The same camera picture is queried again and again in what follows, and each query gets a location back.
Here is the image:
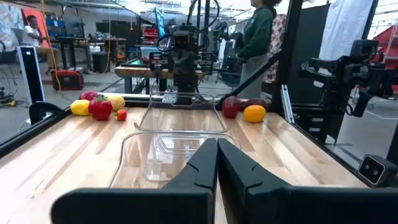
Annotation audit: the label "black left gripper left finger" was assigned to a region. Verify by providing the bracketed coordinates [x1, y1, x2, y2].
[50, 138, 218, 224]

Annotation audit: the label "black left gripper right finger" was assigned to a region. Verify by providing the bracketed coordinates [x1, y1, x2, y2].
[218, 138, 398, 224]

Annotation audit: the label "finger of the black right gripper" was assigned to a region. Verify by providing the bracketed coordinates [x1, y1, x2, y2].
[183, 51, 198, 80]
[169, 51, 185, 80]

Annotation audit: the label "red tomato green top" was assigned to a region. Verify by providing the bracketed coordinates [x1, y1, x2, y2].
[88, 95, 113, 121]

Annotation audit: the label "yellow lemon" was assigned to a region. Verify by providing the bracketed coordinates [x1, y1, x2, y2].
[70, 99, 91, 116]

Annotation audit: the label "wooden workbench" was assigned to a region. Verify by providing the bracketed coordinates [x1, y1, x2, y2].
[114, 57, 206, 95]

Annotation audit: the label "red storage bins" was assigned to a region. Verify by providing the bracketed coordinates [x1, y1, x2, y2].
[142, 26, 159, 44]

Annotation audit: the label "silver mounting plate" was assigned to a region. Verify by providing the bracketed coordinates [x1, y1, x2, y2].
[161, 90, 178, 105]

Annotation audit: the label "blue lit monitor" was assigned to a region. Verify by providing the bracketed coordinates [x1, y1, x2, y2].
[154, 7, 167, 39]

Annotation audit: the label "clear plastic bin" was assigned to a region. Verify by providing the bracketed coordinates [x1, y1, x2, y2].
[109, 130, 242, 190]
[134, 92, 231, 133]

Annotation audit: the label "black trash bin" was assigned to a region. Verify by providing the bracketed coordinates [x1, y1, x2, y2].
[92, 51, 109, 74]

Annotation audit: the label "dark red plastic fruit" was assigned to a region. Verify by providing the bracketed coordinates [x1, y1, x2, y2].
[243, 98, 267, 110]
[221, 95, 243, 119]

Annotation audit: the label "person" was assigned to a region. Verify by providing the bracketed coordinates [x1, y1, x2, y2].
[234, 0, 282, 100]
[22, 14, 62, 75]

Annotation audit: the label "orange oval fruit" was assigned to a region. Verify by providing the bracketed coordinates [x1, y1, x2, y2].
[243, 105, 267, 123]

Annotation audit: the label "black desk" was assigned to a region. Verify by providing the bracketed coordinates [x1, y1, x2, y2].
[57, 36, 94, 70]

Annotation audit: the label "brown patterned cloth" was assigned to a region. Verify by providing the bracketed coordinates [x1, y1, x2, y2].
[264, 14, 287, 84]

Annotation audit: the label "red black equipment case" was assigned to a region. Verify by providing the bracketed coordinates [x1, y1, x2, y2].
[51, 69, 85, 91]

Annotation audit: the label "silver aluminium bar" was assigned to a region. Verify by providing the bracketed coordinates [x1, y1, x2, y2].
[280, 84, 295, 124]

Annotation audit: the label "blue storage bins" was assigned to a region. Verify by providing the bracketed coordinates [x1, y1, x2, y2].
[45, 15, 67, 37]

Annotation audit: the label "black partition panel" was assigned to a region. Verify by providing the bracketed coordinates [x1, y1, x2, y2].
[289, 2, 331, 105]

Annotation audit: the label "orange fabric panel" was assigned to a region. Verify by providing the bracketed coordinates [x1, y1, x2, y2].
[21, 7, 50, 48]

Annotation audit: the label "white tower device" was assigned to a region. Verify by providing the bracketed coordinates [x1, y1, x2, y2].
[17, 45, 47, 105]

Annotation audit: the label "white patterned fabric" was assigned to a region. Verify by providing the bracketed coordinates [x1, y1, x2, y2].
[0, 2, 24, 52]

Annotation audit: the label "white hanging cloth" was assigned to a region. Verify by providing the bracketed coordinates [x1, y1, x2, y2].
[318, 0, 374, 62]

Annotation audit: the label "red storage rack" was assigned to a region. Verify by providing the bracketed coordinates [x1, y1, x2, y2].
[373, 24, 398, 70]

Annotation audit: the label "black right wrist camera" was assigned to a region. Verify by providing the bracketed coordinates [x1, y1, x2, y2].
[172, 30, 193, 52]

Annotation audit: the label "yellow hanging cable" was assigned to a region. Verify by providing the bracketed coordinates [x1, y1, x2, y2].
[39, 0, 62, 93]
[102, 0, 112, 75]

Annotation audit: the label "black depth camera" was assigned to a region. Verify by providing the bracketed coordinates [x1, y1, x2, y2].
[357, 154, 398, 188]

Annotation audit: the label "black curved bracket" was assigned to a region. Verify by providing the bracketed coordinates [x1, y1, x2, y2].
[29, 101, 65, 126]

